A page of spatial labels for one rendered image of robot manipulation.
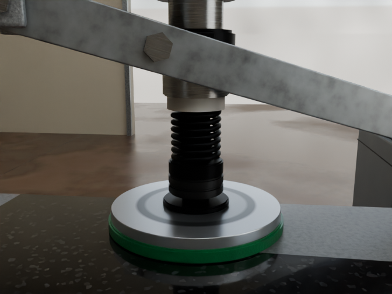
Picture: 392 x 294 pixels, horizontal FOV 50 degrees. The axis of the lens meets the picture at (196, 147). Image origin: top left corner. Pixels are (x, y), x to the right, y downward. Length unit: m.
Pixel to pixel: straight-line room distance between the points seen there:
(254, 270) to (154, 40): 0.25
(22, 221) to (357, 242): 0.41
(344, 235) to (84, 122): 5.27
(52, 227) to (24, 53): 5.42
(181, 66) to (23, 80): 5.56
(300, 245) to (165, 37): 0.27
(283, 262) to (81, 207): 0.30
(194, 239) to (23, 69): 5.59
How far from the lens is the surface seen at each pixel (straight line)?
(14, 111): 6.09
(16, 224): 0.59
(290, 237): 0.52
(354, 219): 0.60
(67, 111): 5.75
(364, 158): 1.50
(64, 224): 0.57
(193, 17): 0.48
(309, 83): 0.49
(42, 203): 0.66
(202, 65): 0.45
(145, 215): 0.50
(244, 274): 0.44
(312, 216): 0.59
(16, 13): 0.41
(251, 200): 0.55
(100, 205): 0.62
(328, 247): 0.51
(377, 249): 0.52
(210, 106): 0.48
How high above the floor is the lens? 1.04
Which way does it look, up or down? 13 degrees down
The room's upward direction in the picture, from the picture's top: straight up
